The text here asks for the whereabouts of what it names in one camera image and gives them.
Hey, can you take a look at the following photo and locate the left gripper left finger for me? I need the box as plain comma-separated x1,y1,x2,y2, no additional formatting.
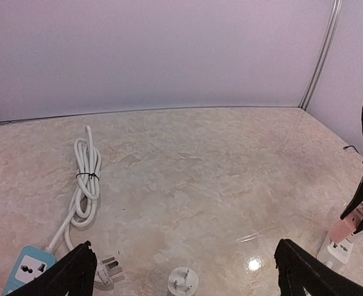
7,240,97,295

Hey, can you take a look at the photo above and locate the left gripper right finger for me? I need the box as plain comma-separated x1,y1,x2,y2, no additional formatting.
274,239,363,296

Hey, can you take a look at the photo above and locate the pink small charger plug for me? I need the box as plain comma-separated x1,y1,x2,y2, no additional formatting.
328,204,363,244

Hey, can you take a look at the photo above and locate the white power strip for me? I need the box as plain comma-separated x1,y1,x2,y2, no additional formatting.
316,234,354,270

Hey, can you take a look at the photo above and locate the teal power strip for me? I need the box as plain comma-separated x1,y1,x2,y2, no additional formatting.
2,246,57,295

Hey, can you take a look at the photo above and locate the white round plug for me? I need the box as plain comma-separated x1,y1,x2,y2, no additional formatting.
167,266,199,296

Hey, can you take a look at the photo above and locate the right aluminium corner post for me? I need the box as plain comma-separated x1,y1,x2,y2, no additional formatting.
299,0,343,111

